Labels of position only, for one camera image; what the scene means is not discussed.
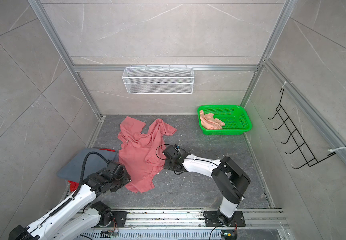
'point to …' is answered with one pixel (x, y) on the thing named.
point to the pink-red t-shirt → (137, 151)
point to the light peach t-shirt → (209, 122)
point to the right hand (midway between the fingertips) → (167, 163)
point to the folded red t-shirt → (73, 185)
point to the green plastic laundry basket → (237, 121)
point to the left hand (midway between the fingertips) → (128, 175)
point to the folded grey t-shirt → (73, 171)
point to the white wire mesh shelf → (158, 80)
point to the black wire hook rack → (303, 151)
